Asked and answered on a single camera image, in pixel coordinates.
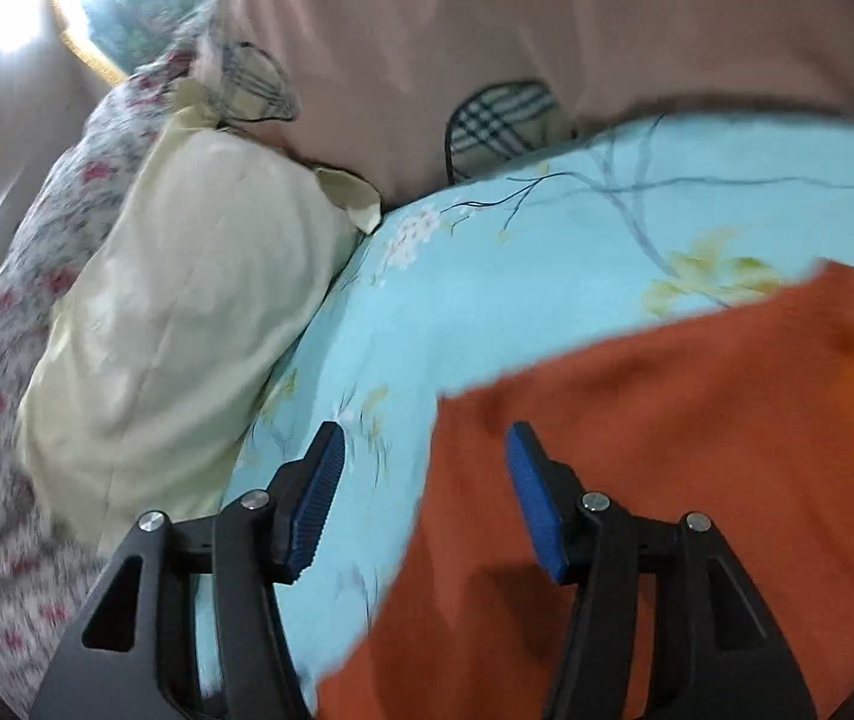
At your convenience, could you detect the pale yellow pillow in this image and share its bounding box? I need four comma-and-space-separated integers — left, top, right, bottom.
14, 79, 383, 556

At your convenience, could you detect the light blue floral bed sheet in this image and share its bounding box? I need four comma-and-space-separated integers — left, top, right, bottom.
194, 112, 854, 720

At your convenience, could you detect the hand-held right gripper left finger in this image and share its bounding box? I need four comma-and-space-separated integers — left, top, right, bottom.
29, 421, 347, 720

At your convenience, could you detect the gold framed wall painting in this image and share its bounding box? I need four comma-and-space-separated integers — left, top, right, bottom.
44, 0, 233, 85

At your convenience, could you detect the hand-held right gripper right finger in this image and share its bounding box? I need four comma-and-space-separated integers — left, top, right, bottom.
504, 421, 822, 720

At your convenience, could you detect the pink quilt with plaid patches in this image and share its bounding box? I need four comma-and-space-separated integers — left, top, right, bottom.
194, 0, 854, 205

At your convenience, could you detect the orange cloth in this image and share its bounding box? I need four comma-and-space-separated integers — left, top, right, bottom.
314, 259, 854, 720

